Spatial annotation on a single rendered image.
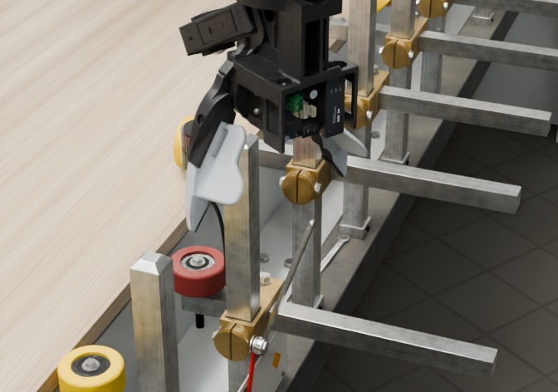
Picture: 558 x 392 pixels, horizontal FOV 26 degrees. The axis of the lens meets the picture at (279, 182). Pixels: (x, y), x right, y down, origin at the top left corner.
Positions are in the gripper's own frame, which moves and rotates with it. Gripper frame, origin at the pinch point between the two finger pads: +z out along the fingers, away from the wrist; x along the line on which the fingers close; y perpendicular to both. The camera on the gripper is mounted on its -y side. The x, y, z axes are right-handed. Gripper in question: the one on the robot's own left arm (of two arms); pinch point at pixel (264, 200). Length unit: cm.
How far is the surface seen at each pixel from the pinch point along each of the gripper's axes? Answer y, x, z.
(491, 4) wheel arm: -86, 115, 38
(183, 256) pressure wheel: -51, 22, 41
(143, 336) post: -24.9, 1.1, 29.8
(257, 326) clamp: -36, 24, 46
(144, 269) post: -24.5, 1.7, 21.0
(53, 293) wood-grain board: -54, 4, 42
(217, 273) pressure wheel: -44, 23, 41
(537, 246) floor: -116, 173, 132
